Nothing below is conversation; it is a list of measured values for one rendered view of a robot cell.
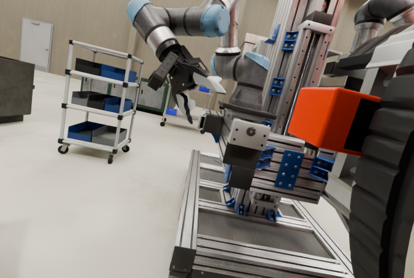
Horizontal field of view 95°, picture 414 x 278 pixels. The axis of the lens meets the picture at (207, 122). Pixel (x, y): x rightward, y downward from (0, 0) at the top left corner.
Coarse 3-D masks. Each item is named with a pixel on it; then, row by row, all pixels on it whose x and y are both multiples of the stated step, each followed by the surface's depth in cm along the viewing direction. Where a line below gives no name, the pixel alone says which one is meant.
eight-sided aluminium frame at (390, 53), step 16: (400, 32) 27; (384, 48) 26; (400, 48) 24; (368, 64) 27; (384, 64) 25; (368, 80) 27; (384, 80) 27; (336, 160) 29; (352, 160) 28; (336, 176) 29; (352, 176) 28; (336, 192) 28; (336, 208) 30
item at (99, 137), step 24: (72, 48) 157; (96, 48) 157; (72, 72) 159; (96, 72) 165; (120, 72) 194; (72, 96) 168; (96, 96) 180; (120, 120) 169; (96, 144) 174; (120, 144) 187
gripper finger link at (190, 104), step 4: (184, 92) 53; (176, 96) 52; (180, 96) 51; (184, 96) 51; (188, 96) 54; (180, 100) 52; (184, 100) 51; (188, 100) 54; (192, 100) 56; (180, 104) 52; (184, 104) 52; (188, 104) 54; (192, 104) 56; (180, 108) 53; (184, 108) 52; (188, 108) 53; (192, 108) 56; (184, 112) 52; (188, 112) 53; (184, 116) 53; (188, 116) 53; (188, 120) 53
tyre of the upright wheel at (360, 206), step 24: (408, 72) 17; (384, 96) 18; (408, 96) 16; (384, 120) 18; (408, 120) 16; (384, 144) 17; (408, 144) 15; (360, 168) 19; (384, 168) 17; (408, 168) 16; (360, 192) 19; (384, 192) 17; (408, 192) 15; (360, 216) 19; (384, 216) 17; (408, 216) 15; (360, 240) 19; (384, 240) 17; (408, 240) 15; (360, 264) 20; (384, 264) 17
